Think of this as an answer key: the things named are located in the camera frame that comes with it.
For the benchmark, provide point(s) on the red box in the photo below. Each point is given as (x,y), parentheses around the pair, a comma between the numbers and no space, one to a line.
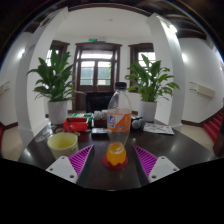
(76,126)

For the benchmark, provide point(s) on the dark wooden double door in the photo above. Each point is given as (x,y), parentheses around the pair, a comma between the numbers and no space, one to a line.
(96,73)

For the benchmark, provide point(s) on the white printed magazine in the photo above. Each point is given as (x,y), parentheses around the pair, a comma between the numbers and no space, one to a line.
(159,129)

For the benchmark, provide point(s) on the flat black case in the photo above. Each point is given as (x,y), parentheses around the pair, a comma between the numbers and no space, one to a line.
(99,131)

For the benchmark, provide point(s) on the white wall radiator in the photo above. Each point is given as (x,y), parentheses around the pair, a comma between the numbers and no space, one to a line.
(202,90)
(4,88)

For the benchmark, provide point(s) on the brown box with white items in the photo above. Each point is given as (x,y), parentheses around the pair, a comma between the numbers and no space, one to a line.
(100,117)

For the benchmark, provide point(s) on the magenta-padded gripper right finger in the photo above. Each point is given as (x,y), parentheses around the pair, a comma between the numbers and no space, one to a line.
(161,168)

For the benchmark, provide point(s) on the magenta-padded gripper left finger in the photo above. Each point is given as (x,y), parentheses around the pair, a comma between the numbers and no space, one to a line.
(63,168)

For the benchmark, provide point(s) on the black chair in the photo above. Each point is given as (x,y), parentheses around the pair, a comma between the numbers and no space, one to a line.
(98,101)

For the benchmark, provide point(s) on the orange drink plastic bottle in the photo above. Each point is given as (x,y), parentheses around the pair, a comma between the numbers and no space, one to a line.
(119,123)

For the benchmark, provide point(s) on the potted plant in white pot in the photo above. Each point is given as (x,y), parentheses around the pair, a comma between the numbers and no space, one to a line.
(55,80)
(150,80)

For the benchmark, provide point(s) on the pale yellow cup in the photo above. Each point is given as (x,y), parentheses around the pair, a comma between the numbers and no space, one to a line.
(63,146)

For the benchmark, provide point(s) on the dark framed window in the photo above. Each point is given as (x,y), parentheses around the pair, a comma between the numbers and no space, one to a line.
(140,53)
(53,50)

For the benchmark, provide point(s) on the green and white box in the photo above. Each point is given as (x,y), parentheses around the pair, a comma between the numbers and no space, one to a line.
(83,115)

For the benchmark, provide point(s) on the black round device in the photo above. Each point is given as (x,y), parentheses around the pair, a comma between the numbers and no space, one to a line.
(137,124)

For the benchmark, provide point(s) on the green exit sign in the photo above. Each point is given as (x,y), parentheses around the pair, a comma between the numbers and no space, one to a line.
(92,40)

